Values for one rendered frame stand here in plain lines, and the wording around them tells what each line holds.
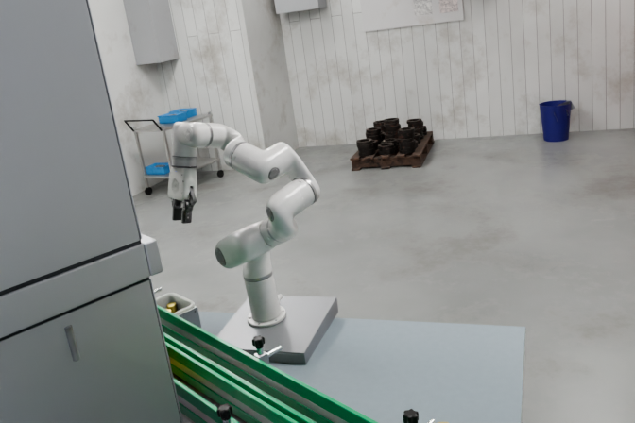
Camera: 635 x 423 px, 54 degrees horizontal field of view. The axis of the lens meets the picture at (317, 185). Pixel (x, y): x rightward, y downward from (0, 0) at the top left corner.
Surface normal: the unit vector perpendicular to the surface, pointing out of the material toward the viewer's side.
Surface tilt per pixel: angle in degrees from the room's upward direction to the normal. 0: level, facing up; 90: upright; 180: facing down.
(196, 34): 90
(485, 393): 0
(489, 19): 90
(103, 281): 90
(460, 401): 0
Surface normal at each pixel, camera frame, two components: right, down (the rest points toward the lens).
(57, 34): 0.67, 0.11
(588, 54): -0.32, 0.30
